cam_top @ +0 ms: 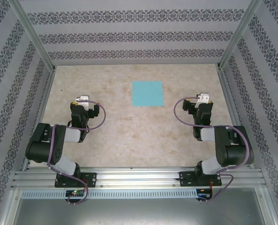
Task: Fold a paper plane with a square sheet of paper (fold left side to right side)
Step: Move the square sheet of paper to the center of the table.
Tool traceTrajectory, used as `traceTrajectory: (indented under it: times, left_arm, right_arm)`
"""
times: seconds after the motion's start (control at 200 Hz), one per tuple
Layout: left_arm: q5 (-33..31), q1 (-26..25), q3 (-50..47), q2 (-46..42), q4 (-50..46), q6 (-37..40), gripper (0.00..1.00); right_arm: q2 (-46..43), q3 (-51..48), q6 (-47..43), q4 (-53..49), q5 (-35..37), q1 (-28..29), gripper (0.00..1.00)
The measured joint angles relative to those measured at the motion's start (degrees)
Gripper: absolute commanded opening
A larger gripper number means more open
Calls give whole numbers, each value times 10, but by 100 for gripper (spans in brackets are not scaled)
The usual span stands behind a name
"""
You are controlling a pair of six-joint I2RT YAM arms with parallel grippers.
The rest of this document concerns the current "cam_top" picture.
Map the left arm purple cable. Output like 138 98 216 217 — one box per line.
46 100 107 206

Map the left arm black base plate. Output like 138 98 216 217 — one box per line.
54 172 97 188

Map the slotted grey cable duct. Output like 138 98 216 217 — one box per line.
21 189 198 200

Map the long aluminium mounting rail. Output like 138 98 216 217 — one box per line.
11 166 267 188

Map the aluminium frame post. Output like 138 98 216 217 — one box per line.
216 0 263 71
9 0 57 71

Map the grey metal sheet panel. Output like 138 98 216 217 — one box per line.
10 198 270 225

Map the aluminium side rail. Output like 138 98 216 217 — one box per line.
21 67 57 171
217 67 256 169

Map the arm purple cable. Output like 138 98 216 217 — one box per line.
174 97 251 205
46 100 107 206

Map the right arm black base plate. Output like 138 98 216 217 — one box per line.
179 171 223 188

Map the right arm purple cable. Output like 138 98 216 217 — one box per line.
174 97 251 205

